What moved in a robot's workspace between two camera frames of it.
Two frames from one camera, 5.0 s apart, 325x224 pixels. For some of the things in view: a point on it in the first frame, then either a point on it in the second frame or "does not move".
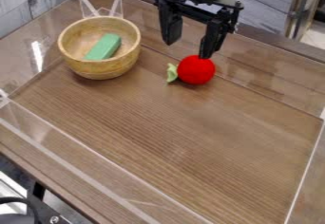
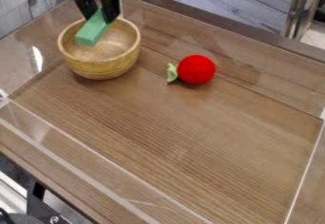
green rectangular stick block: x=104 y=47 -> x=91 y=28
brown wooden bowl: x=77 y=36 does not move
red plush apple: x=191 y=69 does not move
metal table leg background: x=301 y=14 does not move
